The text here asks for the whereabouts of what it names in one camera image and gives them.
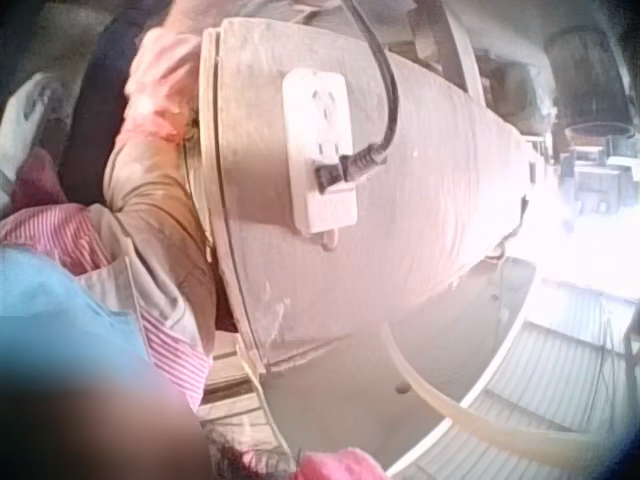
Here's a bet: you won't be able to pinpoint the person's right hand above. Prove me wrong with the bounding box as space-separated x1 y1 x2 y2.
122 24 204 144

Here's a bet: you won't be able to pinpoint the person's legs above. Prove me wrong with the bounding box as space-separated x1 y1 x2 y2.
63 0 151 207

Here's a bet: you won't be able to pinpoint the white sack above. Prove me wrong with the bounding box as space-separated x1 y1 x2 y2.
0 74 67 201

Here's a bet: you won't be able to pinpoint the red cloth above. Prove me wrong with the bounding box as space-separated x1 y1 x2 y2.
12 148 71 214

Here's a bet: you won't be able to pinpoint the pink cloth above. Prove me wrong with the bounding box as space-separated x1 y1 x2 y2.
294 447 389 480

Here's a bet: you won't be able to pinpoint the dark barrel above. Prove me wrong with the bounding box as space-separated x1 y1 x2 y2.
543 24 635 127

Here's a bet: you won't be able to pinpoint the round metal basin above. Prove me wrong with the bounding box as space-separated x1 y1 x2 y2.
563 120 632 142

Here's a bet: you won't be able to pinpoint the corrugated metal roof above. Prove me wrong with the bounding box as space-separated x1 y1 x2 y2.
387 277 640 480

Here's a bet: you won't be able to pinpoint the white wall socket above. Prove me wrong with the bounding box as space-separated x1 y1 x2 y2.
281 69 360 237

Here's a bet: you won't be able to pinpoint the black power cable with plug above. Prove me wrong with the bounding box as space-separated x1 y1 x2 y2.
313 0 401 197

